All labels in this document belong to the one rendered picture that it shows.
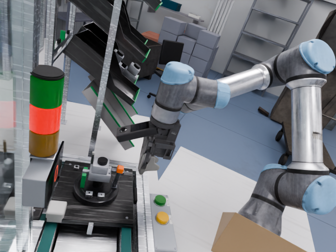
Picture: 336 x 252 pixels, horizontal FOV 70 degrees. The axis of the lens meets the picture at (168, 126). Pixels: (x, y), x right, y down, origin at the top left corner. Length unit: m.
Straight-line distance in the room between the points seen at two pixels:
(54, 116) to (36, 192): 0.14
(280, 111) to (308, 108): 4.20
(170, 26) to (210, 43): 0.82
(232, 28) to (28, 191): 6.64
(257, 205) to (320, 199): 0.20
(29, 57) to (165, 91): 0.32
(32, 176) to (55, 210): 0.28
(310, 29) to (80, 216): 6.64
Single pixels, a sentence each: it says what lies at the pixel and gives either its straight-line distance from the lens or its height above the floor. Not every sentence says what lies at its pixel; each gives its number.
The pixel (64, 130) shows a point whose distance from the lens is 1.27.
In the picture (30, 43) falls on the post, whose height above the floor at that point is 1.46.
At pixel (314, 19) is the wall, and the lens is 6.96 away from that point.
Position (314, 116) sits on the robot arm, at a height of 1.38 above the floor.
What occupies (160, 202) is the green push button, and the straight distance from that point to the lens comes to 0.85.
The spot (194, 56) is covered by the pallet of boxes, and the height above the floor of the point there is 0.62.
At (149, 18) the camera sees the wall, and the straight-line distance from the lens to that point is 7.51.
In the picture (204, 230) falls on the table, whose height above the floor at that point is 0.86.
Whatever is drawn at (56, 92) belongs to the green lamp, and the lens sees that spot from 0.42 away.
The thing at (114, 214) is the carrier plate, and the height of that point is 0.97.
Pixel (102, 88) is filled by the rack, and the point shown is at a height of 1.24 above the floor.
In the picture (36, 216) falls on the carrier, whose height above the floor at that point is 0.97.
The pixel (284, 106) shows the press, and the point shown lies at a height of 0.35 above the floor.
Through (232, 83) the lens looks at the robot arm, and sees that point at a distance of 0.84.
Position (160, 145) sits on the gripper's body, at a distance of 0.68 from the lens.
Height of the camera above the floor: 1.58
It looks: 29 degrees down
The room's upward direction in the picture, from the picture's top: 19 degrees clockwise
